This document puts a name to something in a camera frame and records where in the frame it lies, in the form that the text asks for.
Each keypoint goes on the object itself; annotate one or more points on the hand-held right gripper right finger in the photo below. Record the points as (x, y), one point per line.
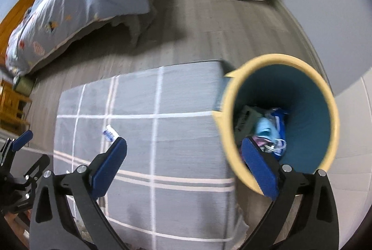
(258, 168)

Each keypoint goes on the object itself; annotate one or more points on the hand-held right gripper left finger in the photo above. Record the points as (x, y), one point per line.
(110, 168)

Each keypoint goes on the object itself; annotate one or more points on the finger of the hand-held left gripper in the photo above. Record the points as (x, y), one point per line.
(21, 141)
(40, 165)

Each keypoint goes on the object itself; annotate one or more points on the pink wrapper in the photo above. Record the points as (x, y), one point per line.
(258, 140)

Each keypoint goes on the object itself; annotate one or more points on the blue and white packet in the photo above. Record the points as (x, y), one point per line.
(277, 117)

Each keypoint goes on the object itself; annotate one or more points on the teal bin with yellow rim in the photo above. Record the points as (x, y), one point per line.
(305, 110)

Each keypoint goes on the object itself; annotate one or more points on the wooden stool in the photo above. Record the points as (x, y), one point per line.
(11, 110)

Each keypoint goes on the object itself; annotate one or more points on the small white and blue wrapper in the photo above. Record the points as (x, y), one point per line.
(109, 133)

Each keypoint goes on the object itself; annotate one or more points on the grey mat with white lines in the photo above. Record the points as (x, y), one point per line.
(186, 145)

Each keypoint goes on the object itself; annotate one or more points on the wooden headboard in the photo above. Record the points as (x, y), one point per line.
(17, 20)

